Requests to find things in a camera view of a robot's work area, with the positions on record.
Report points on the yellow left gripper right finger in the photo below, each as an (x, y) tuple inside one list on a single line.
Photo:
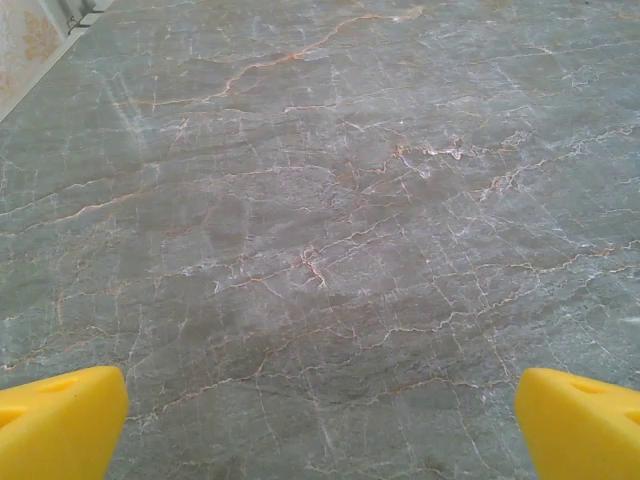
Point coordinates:
[(585, 430)]

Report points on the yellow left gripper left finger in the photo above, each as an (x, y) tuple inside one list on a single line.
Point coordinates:
[(55, 425)]

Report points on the aluminium frame corner post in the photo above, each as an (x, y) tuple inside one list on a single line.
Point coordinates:
[(80, 12)]

